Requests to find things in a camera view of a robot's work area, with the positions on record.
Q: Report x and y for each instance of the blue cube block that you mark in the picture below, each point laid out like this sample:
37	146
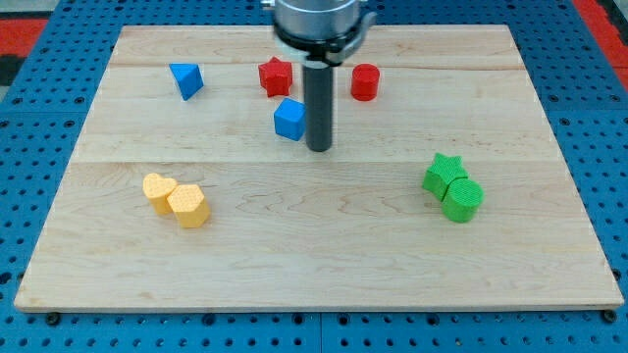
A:
289	119

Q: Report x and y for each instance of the green star block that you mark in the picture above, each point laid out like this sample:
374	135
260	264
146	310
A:
442	173

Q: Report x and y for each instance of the yellow heart block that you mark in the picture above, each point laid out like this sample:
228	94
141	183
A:
157	189

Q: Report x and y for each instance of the red cylinder block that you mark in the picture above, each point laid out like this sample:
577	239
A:
365	82

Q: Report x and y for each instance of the light wooden board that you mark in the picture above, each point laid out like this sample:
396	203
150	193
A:
291	230

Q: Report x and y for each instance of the green cylinder block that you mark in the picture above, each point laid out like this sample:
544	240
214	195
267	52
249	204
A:
462	200

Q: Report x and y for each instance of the yellow pentagon block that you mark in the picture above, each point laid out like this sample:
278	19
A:
189	205

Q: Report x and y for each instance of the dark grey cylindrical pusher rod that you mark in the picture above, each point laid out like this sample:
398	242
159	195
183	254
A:
318	89

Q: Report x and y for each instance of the blue triangle block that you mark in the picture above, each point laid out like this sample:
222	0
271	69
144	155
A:
188	78

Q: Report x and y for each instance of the red star block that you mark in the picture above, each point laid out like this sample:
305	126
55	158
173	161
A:
276	77

